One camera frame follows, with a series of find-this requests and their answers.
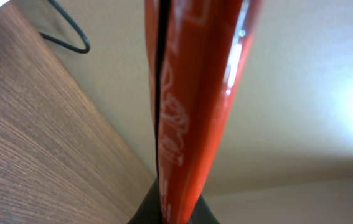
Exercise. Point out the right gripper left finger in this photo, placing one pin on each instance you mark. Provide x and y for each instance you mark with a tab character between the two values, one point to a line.
149	212

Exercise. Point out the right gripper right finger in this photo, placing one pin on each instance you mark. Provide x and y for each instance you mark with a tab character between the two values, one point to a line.
202	213

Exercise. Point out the red stick packet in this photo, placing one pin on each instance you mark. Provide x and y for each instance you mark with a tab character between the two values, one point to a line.
196	52

